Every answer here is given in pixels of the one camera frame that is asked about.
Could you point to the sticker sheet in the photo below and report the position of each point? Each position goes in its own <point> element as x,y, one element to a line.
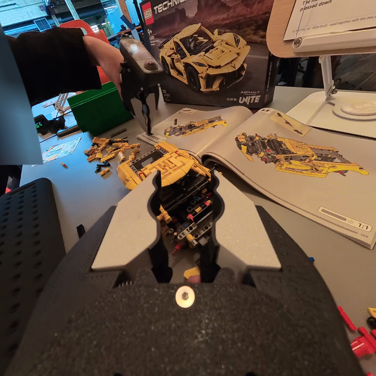
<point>61,149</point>

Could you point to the black electronic device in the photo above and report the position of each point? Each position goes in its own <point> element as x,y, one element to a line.
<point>47,125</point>

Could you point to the yellow brick car model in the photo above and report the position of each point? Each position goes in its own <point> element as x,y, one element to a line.
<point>164,164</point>

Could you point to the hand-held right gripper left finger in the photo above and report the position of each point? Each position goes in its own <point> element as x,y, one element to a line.
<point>126,235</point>

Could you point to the printed instruction sheet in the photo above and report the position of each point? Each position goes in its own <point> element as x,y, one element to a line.
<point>323,17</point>

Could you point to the black beam with holes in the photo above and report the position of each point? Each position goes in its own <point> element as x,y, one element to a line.
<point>118,132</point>

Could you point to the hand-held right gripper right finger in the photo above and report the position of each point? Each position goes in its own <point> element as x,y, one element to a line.
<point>246,235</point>

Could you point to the red storage bin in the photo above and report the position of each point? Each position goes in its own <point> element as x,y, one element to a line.
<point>73,25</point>

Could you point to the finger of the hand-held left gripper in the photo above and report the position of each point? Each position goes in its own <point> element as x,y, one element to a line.
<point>138,108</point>
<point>154,108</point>

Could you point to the toy car set box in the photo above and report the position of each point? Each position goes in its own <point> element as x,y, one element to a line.
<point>182,94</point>

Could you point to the person's left forearm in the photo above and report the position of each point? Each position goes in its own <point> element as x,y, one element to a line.
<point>58,64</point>

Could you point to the yellow curved brick piece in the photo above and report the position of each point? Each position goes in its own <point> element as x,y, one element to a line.
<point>192,273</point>

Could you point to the grey desk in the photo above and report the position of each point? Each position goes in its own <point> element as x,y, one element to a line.
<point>88,194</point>

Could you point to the white document stand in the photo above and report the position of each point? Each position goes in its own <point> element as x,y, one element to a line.
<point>323,111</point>

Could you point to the green storage bin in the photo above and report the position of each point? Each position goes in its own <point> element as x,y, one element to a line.
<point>97,111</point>

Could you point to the small black brick piece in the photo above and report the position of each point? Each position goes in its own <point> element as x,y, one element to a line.
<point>80,231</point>

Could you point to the instruction booklet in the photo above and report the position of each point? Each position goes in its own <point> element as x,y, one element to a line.
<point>279,191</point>

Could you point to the wooden frame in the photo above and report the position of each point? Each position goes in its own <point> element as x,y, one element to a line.
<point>63,101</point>

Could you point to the pile of yellow brick pieces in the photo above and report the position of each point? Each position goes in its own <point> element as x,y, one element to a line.
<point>111,149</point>

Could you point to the person's left hand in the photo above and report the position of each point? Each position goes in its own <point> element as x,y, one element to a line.
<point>105,55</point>

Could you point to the small orange brick piece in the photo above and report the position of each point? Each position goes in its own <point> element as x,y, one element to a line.
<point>64,164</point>

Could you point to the pile of small coloured pins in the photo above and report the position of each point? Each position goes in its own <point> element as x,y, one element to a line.
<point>361,343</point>

